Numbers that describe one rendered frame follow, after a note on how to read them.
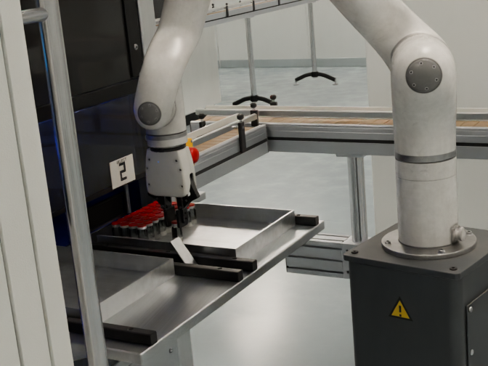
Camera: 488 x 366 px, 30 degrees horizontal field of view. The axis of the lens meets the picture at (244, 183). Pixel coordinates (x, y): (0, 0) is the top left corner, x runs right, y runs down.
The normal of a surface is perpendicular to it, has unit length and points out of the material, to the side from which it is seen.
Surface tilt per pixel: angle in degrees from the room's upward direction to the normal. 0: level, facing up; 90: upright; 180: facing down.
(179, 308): 0
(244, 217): 90
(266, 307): 0
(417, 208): 90
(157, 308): 0
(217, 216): 90
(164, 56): 51
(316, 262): 90
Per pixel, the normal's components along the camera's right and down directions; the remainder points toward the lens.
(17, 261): 0.87, 0.05
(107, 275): -0.09, -0.96
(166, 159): -0.44, 0.20
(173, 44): 0.11, -0.47
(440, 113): 0.18, 0.77
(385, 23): 0.47, 0.73
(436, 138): 0.17, 0.33
